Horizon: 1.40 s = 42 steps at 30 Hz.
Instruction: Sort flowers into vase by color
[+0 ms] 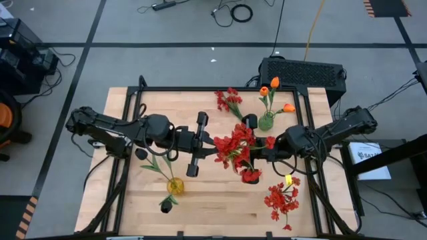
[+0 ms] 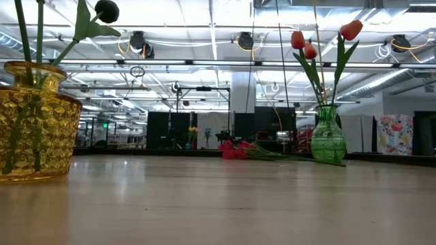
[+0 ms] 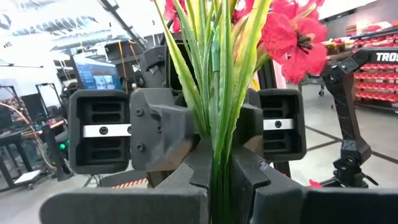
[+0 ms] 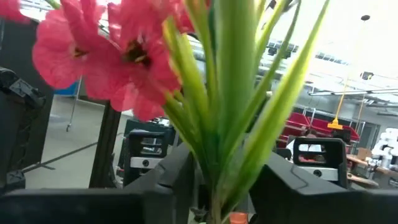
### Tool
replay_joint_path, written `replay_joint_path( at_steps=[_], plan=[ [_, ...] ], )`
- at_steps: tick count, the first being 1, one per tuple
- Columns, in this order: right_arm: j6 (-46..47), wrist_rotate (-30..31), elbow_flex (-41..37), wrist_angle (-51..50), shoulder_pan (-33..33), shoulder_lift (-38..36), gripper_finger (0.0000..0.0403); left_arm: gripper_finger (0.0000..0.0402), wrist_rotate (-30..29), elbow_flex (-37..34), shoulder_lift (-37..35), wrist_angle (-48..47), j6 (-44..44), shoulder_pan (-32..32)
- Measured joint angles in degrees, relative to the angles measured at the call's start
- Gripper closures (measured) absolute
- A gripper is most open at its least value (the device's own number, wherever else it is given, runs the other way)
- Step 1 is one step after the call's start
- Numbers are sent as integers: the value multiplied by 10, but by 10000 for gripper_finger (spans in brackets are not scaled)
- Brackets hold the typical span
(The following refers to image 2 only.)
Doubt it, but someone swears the black power cable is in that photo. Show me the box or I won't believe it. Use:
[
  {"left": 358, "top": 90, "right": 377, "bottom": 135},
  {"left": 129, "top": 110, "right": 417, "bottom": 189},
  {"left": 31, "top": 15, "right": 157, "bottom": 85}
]
[{"left": 274, "top": 0, "right": 291, "bottom": 110}]

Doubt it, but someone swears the small black robot rig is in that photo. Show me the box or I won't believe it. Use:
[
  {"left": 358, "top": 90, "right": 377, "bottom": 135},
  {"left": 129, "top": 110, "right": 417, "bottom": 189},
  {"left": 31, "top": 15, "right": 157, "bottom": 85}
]
[{"left": 215, "top": 126, "right": 236, "bottom": 146}]

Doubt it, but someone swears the long light bar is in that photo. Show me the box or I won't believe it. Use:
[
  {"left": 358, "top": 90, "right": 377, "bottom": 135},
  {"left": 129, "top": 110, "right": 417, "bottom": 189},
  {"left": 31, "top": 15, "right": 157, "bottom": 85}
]
[{"left": 0, "top": 58, "right": 436, "bottom": 69}]

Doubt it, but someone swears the black artificial tulip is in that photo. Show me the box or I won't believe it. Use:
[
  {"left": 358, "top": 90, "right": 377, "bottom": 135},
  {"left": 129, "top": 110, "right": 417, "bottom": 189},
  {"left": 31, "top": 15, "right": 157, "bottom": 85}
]
[
  {"left": 35, "top": 0, "right": 122, "bottom": 86},
  {"left": 3, "top": 0, "right": 37, "bottom": 175},
  {"left": 33, "top": 0, "right": 47, "bottom": 171}
]

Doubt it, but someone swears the white plain cloth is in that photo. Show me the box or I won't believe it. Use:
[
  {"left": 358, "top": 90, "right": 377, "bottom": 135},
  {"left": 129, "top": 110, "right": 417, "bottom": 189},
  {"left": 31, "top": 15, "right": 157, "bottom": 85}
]
[{"left": 339, "top": 114, "right": 375, "bottom": 154}]

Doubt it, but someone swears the white partition panel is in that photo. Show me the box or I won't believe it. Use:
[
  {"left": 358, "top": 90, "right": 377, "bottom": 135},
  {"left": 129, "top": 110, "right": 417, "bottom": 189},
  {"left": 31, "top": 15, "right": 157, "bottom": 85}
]
[{"left": 197, "top": 112, "right": 234, "bottom": 150}]

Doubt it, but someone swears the silver ventilation duct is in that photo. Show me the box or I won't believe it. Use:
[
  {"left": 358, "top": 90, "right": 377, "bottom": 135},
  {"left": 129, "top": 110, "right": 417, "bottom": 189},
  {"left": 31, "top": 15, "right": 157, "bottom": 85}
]
[
  {"left": 335, "top": 56, "right": 436, "bottom": 101},
  {"left": 0, "top": 32, "right": 66, "bottom": 61}
]

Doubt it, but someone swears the orange artificial tulip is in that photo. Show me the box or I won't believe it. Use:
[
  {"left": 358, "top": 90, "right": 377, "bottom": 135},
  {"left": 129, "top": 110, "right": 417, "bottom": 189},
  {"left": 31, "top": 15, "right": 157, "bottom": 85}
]
[
  {"left": 332, "top": 19, "right": 364, "bottom": 106},
  {"left": 304, "top": 42, "right": 324, "bottom": 106},
  {"left": 290, "top": 30, "right": 324, "bottom": 106}
]

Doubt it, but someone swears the white square column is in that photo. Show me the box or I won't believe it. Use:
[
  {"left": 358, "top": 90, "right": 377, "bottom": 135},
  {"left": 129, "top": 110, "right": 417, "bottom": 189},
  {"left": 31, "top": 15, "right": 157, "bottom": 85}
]
[{"left": 230, "top": 71, "right": 257, "bottom": 115}]

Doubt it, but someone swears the floral patterned cloth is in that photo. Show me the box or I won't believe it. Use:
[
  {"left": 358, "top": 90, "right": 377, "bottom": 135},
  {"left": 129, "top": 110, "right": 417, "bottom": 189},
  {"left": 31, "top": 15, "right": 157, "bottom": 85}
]
[{"left": 373, "top": 114, "right": 415, "bottom": 156}]

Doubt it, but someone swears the yellow textured glass vase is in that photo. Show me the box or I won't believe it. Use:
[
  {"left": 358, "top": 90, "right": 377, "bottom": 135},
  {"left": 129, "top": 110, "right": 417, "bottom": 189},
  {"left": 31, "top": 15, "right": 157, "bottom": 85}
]
[{"left": 0, "top": 61, "right": 83, "bottom": 182}]

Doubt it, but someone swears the black gantry frame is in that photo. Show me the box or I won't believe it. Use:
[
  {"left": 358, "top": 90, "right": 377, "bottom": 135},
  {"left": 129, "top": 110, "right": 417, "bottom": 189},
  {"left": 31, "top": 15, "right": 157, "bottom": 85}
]
[{"left": 175, "top": 86, "right": 232, "bottom": 115}]

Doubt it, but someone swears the black partition panel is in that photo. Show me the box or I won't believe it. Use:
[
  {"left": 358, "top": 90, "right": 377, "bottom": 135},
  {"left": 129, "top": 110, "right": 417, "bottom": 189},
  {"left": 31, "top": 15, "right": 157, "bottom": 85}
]
[
  {"left": 170, "top": 112, "right": 198, "bottom": 148},
  {"left": 233, "top": 112, "right": 255, "bottom": 142},
  {"left": 413, "top": 110, "right": 436, "bottom": 157},
  {"left": 146, "top": 111, "right": 170, "bottom": 148},
  {"left": 254, "top": 106, "right": 297, "bottom": 152}
]

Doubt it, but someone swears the yellow flower bouquet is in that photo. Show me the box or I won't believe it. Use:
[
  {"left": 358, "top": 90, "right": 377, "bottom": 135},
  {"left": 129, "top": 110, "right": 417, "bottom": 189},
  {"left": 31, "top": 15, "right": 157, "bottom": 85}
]
[{"left": 185, "top": 126, "right": 200, "bottom": 150}]

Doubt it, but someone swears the green glass vase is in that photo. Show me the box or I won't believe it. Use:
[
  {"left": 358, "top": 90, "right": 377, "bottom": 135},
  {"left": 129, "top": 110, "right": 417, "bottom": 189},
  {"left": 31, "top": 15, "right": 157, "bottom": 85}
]
[{"left": 309, "top": 103, "right": 347, "bottom": 165}]

